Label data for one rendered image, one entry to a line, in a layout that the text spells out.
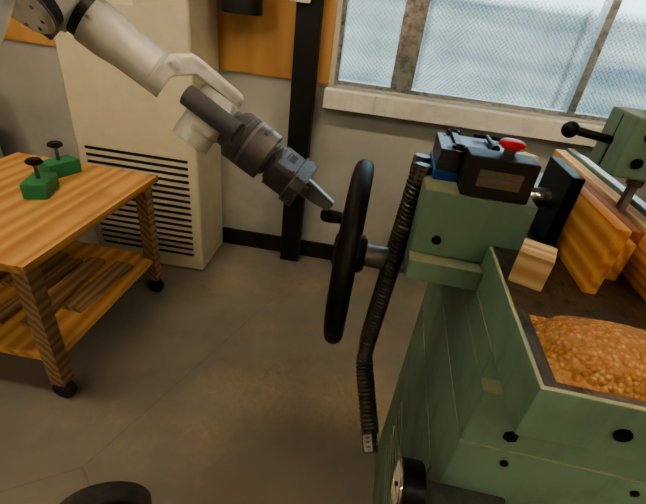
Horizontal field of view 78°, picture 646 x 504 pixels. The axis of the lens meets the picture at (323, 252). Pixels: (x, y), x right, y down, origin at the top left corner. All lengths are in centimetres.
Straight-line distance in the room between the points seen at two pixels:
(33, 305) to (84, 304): 30
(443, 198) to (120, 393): 125
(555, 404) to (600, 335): 7
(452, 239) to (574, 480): 32
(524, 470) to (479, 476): 5
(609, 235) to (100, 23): 69
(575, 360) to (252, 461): 106
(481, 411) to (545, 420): 13
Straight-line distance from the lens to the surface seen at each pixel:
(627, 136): 58
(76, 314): 157
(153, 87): 71
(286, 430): 137
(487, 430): 54
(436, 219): 52
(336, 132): 186
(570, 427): 41
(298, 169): 69
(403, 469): 53
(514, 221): 54
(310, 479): 129
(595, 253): 51
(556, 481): 62
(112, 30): 70
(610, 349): 40
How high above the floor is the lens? 113
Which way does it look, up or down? 31 degrees down
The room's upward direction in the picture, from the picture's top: 7 degrees clockwise
